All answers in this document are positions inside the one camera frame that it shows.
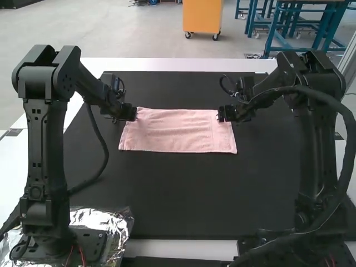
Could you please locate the yellow wheeled cabinet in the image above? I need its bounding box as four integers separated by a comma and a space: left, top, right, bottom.
182, 0, 223, 41

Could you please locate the silver foil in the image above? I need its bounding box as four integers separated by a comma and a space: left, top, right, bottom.
0, 205, 136, 267

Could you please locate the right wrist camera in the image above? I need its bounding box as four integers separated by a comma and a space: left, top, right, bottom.
236, 76, 255, 97

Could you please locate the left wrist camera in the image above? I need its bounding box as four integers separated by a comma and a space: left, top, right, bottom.
109, 74, 126, 97

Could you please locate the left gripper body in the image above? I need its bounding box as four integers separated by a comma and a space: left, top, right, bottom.
119, 102, 139, 122

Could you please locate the black cable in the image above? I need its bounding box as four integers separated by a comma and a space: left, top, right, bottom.
230, 85, 356, 267
66, 101, 110, 195
219, 74, 240, 98

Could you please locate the blue workbench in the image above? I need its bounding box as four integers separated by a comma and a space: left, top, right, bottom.
235, 0, 268, 20
244, 0, 356, 59

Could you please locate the pale towel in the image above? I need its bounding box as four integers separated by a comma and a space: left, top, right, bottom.
118, 106, 238, 155

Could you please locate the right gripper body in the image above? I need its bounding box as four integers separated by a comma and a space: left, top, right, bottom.
217, 104, 239, 123

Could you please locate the black mat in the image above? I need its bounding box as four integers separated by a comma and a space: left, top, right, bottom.
62, 71, 343, 240

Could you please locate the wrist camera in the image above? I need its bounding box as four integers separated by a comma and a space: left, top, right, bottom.
236, 76, 255, 97
109, 74, 126, 97

